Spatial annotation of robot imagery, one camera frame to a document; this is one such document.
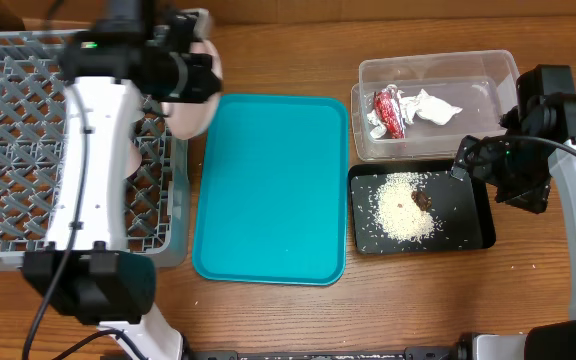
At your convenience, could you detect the large pink plate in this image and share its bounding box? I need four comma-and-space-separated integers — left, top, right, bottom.
160, 39, 224, 141

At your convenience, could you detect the brown food piece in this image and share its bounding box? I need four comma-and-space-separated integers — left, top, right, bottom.
411, 191, 432, 211

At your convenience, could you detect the white napkin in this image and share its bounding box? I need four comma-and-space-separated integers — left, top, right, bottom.
366, 85, 463, 139

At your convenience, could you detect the white rice pile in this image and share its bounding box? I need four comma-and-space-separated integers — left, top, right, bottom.
374, 172, 435, 243

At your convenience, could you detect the red snack wrapper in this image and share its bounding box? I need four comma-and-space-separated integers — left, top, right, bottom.
373, 85, 405, 139

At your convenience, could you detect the small pink bowl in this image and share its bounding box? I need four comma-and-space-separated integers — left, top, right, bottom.
124, 143, 142, 178

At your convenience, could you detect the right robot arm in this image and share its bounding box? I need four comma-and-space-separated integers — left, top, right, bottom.
451, 65, 576, 360

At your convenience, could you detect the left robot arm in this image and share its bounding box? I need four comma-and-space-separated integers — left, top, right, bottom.
21, 1, 222, 359

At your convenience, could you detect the black waste tray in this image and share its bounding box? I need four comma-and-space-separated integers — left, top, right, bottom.
348, 160, 496, 255

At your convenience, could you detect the grey dishwasher rack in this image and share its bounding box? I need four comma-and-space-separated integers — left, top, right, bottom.
0, 30, 190, 271

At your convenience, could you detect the clear plastic bin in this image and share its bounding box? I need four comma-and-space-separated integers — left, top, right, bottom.
351, 50, 519, 162

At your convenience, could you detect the teal plastic tray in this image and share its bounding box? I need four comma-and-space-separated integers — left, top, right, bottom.
192, 94, 349, 286

